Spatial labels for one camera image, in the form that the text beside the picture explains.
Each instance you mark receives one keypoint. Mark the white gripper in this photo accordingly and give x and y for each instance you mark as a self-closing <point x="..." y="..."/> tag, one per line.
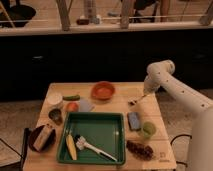
<point x="147" y="90"/>

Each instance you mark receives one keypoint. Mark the silver metal fork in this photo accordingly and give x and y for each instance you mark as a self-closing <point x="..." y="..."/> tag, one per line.
<point x="133" y="102"/>

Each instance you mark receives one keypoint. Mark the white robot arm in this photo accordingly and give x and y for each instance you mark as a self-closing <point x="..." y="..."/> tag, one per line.
<point x="200" y="150"/>

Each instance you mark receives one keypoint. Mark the red bowl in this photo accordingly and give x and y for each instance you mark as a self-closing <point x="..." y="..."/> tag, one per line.
<point x="103" y="90"/>

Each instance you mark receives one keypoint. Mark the blue sponge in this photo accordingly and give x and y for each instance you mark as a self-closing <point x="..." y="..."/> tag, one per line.
<point x="134" y="121"/>

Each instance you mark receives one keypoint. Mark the green plastic cup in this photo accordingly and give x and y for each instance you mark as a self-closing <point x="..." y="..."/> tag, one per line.
<point x="148" y="130"/>

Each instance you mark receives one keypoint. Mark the green plastic tray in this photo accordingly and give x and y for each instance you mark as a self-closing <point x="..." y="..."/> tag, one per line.
<point x="103" y="130"/>

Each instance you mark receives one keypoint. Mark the bunch of dark grapes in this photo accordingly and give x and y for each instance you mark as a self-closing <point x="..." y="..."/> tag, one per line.
<point x="139" y="150"/>

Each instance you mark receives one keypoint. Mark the green cucumber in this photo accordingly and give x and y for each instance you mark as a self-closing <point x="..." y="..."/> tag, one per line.
<point x="71" y="98"/>

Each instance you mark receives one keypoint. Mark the orange tomato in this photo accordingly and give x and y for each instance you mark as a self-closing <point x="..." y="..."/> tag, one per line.
<point x="72" y="107"/>

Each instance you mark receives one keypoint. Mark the white dish brush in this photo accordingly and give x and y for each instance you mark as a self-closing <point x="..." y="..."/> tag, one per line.
<point x="81" y="144"/>

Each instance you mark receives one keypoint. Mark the white cup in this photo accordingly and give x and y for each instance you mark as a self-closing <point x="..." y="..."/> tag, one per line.
<point x="55" y="100"/>

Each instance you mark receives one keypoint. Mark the small dark metal cup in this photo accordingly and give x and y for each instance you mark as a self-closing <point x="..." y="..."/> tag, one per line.
<point x="56" y="116"/>

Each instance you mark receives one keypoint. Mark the slice of cake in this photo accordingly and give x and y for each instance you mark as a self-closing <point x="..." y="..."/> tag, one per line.
<point x="43" y="137"/>

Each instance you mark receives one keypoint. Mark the dark brown plate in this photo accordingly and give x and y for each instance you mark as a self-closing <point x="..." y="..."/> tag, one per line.
<point x="47" y="145"/>

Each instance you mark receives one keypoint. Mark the black object at table edge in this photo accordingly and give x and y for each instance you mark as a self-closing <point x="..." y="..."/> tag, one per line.
<point x="24" y="147"/>

